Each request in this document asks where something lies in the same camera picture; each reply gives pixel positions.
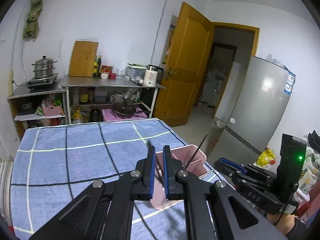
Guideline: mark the pineapple print cloth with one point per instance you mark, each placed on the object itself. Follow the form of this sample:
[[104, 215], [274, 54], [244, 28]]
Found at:
[[310, 172]]

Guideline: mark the black gas stove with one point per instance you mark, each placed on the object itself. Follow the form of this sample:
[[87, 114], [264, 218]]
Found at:
[[41, 82]]

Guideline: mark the blue checked tablecloth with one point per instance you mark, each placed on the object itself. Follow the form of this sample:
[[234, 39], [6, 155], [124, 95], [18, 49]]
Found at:
[[75, 165]]

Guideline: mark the black frying pan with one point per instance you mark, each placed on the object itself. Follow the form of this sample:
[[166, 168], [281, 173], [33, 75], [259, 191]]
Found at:
[[125, 111]]

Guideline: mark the yellow cooking oil bottle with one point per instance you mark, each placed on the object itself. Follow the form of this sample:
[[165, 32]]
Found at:
[[78, 115]]

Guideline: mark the red lid jar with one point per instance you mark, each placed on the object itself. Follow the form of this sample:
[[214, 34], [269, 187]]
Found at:
[[105, 72]]

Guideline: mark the grey mug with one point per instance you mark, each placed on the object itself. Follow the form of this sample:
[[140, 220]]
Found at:
[[117, 97]]

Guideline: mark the yellow door frame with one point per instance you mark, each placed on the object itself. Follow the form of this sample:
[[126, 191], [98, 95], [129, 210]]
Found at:
[[237, 25]]

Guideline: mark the pink plastic utensil holder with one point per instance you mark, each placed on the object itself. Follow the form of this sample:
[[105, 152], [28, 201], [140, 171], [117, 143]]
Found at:
[[198, 165]]

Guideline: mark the person's right forearm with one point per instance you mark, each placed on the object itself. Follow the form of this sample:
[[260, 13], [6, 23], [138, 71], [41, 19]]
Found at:
[[283, 226]]

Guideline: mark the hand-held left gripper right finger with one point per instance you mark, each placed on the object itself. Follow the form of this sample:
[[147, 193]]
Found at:
[[166, 172]]

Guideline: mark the red cup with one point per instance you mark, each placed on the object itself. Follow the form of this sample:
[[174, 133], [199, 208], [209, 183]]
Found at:
[[112, 75]]

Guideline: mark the wooden cutting board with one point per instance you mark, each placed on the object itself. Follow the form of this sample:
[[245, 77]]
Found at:
[[82, 60]]

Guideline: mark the white plastic storage box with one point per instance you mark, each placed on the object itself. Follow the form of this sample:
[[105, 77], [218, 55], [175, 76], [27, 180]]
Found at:
[[135, 71]]

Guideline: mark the green tied curtain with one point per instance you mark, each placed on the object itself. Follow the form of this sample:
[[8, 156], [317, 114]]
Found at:
[[33, 17]]

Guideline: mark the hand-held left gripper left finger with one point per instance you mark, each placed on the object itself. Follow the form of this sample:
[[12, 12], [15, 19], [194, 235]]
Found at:
[[152, 172]]

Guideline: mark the wall poster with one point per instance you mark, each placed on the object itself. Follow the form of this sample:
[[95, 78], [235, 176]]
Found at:
[[171, 37]]

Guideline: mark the yellow wooden door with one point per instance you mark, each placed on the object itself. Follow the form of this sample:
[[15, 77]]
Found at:
[[185, 67]]

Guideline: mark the steel kitchen counter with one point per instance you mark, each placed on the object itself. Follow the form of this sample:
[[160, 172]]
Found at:
[[100, 82]]

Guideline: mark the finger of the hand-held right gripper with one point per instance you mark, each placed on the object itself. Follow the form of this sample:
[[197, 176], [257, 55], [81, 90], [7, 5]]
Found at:
[[226, 171], [235, 165]]

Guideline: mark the pink plastic stool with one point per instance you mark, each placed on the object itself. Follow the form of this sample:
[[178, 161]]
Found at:
[[107, 115]]

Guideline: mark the clear glass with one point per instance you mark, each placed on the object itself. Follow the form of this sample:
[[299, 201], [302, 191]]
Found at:
[[120, 74]]

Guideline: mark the pink plastic basket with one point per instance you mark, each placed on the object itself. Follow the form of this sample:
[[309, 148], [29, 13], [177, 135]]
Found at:
[[52, 110]]

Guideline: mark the white electric kettle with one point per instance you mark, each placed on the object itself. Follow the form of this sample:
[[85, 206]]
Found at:
[[150, 77]]

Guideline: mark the steel steamer pot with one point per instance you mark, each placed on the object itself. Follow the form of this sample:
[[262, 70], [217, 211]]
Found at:
[[43, 67]]

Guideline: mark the yellow snack bag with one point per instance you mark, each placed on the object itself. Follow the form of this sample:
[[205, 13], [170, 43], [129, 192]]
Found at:
[[265, 156]]

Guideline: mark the silver refrigerator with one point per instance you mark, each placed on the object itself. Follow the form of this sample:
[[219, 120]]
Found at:
[[257, 105]]

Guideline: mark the dark sauce bottle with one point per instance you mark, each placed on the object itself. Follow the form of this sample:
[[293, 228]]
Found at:
[[99, 66], [95, 67]]

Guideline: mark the metal chopstick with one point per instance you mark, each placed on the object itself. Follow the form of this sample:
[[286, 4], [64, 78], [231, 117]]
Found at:
[[207, 173], [187, 157]]

